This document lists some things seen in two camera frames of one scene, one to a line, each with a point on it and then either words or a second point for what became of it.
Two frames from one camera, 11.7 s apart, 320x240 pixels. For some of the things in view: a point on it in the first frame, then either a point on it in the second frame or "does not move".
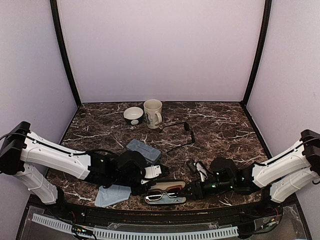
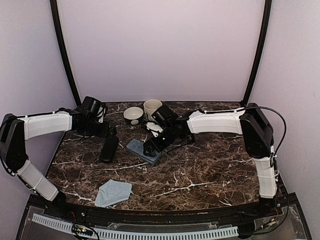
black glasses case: [166, 191] to [109, 148]
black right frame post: [266, 13] does not move
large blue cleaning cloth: [106, 196] does not move
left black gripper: [137, 192] to [104, 132]
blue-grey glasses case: [151, 154] does not move
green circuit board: [78, 229] does not move
